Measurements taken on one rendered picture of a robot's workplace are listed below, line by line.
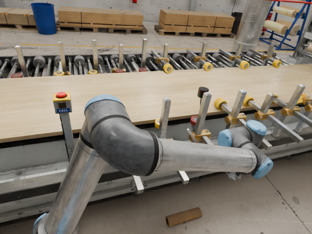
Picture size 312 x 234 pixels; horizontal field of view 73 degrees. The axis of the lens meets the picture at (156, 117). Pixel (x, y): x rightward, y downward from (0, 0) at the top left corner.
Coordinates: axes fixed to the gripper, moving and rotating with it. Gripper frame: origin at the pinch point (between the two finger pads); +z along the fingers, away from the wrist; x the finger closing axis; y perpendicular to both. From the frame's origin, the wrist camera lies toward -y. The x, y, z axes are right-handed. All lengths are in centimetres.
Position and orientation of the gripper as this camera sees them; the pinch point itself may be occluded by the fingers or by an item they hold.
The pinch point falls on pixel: (230, 175)
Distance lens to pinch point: 126.5
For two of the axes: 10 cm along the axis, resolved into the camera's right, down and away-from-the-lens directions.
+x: 9.4, -1.2, 3.2
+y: 3.3, 5.7, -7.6
